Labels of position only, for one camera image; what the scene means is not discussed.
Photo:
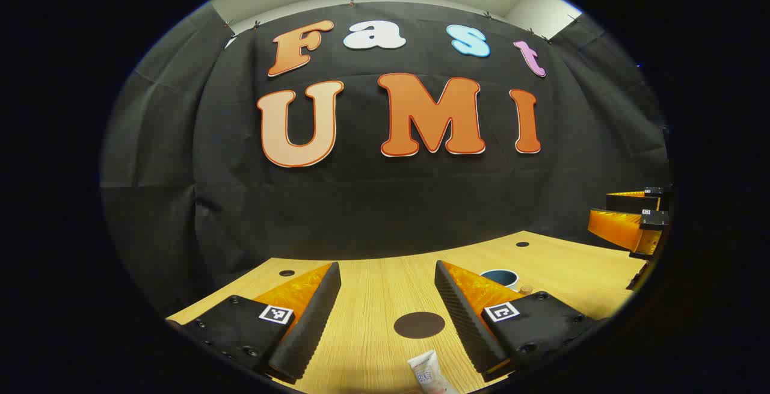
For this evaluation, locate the black backdrop cloth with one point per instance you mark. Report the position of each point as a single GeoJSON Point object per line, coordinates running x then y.
{"type": "Point", "coordinates": [361, 201]}

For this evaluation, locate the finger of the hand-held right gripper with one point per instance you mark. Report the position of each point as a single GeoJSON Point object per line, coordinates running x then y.
{"type": "Point", "coordinates": [631, 201]}
{"type": "Point", "coordinates": [619, 228]}

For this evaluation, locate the round brown coaster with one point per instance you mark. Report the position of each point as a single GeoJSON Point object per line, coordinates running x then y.
{"type": "Point", "coordinates": [419, 325]}

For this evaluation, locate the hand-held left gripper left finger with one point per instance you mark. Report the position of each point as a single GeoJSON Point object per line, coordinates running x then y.
{"type": "Point", "coordinates": [304, 328]}

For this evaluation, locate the white toothpaste tube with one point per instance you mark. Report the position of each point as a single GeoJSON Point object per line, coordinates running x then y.
{"type": "Point", "coordinates": [428, 373]}

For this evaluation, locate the wooden desktop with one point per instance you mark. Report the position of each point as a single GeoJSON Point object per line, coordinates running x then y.
{"type": "Point", "coordinates": [373, 295]}

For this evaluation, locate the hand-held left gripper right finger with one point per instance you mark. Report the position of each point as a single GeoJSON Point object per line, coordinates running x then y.
{"type": "Point", "coordinates": [466, 322]}

